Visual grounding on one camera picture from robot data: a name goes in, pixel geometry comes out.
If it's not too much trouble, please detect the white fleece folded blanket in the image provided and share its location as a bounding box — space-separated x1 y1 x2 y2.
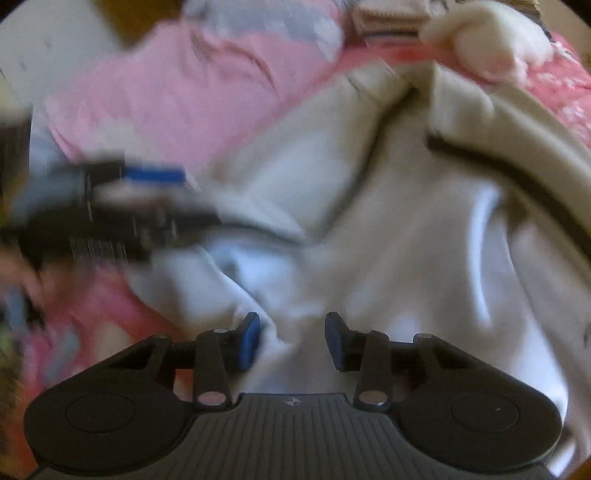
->
422 0 555 84

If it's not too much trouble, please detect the beige jacket with black trim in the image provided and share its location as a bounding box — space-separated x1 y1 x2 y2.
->
124 60 591 480

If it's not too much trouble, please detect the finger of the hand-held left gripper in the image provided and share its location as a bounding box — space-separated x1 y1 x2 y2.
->
117 164 188 185
148 198 222 234

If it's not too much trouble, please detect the pink floral bed blanket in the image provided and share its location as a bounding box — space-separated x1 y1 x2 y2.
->
23 28 591 398

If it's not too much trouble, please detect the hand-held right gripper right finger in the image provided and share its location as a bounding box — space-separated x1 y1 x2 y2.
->
324 311 472 409

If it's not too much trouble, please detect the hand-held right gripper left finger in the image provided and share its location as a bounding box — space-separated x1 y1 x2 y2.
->
104 312 262 410

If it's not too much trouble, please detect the pink grey floral duvet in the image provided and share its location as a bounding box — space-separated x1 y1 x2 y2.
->
28 0 352 162

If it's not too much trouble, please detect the checked folded cloth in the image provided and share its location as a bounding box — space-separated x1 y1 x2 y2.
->
353 0 435 33

